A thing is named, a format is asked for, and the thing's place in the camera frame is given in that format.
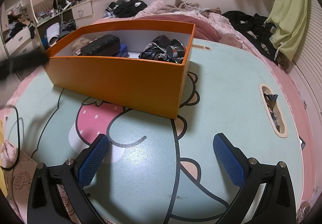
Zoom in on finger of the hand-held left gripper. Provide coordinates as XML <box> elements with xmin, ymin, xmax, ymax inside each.
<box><xmin>0</xmin><ymin>49</ymin><xmax>50</xmax><ymax>82</ymax></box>

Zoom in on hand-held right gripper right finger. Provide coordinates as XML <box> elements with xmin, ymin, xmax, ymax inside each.
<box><xmin>213</xmin><ymin>133</ymin><xmax>297</xmax><ymax>224</ymax></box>

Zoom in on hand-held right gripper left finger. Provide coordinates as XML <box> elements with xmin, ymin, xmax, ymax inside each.
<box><xmin>26</xmin><ymin>134</ymin><xmax>110</xmax><ymax>224</ymax></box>

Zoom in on beige furry scrunchie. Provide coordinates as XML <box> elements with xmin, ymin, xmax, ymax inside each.
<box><xmin>72</xmin><ymin>37</ymin><xmax>90</xmax><ymax>55</ymax></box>

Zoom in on orange cardboard box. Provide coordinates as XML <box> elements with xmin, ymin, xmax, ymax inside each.
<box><xmin>45</xmin><ymin>20</ymin><xmax>196</xmax><ymax>119</ymax></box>

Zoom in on cartoon printed desktop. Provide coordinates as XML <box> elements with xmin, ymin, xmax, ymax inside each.
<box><xmin>5</xmin><ymin>38</ymin><xmax>306</xmax><ymax>224</ymax></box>

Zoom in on white drawer unit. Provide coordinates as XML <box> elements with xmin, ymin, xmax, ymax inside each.
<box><xmin>5</xmin><ymin>23</ymin><xmax>36</xmax><ymax>57</ymax></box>

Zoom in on mixed clothes pile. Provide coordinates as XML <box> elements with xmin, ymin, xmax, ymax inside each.
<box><xmin>6</xmin><ymin>4</ymin><xmax>33</xmax><ymax>36</ymax></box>

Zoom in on crumpled wrappers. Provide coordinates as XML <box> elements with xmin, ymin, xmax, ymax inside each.
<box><xmin>263</xmin><ymin>92</ymin><xmax>283</xmax><ymax>132</ymax></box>

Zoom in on white power strip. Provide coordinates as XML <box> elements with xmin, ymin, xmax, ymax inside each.
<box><xmin>59</xmin><ymin>0</ymin><xmax>73</xmax><ymax>11</ymax></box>

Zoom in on black glasses case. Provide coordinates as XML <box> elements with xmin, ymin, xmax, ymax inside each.
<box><xmin>80</xmin><ymin>34</ymin><xmax>121</xmax><ymax>57</ymax></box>

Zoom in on white desk drawer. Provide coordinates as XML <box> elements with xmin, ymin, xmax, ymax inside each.
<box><xmin>72</xmin><ymin>0</ymin><xmax>94</xmax><ymax>20</ymax></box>

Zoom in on blue small box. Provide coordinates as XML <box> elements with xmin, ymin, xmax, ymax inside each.
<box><xmin>116</xmin><ymin>43</ymin><xmax>129</xmax><ymax>58</ymax></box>

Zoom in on black striped clothes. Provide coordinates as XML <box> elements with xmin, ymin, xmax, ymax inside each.
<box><xmin>104</xmin><ymin>0</ymin><xmax>148</xmax><ymax>18</ymax></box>

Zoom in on white slatted door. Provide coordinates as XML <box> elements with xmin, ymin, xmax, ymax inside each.
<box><xmin>289</xmin><ymin>0</ymin><xmax>322</xmax><ymax>144</ymax></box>

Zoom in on black round container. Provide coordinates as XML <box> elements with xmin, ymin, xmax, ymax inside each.
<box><xmin>166</xmin><ymin>39</ymin><xmax>188</xmax><ymax>64</ymax></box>

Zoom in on black patterned pouch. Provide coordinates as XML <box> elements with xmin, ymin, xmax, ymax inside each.
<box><xmin>138</xmin><ymin>35</ymin><xmax>176</xmax><ymax>62</ymax></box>

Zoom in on pink floral quilt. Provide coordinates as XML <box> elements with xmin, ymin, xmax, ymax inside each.
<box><xmin>0</xmin><ymin>0</ymin><xmax>254</xmax><ymax>224</ymax></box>

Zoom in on black clothes pile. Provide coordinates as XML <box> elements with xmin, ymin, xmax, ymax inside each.
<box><xmin>221</xmin><ymin>10</ymin><xmax>286</xmax><ymax>65</ymax></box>

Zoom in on red pillow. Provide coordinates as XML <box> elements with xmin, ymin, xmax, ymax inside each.
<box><xmin>136</xmin><ymin>13</ymin><xmax>222</xmax><ymax>44</ymax></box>

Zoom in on green hanging cloth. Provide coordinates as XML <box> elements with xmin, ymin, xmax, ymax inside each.
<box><xmin>267</xmin><ymin>0</ymin><xmax>309</xmax><ymax>64</ymax></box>

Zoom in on brown knit cloth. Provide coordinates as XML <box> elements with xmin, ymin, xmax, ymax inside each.
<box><xmin>175</xmin><ymin>0</ymin><xmax>222</xmax><ymax>17</ymax></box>

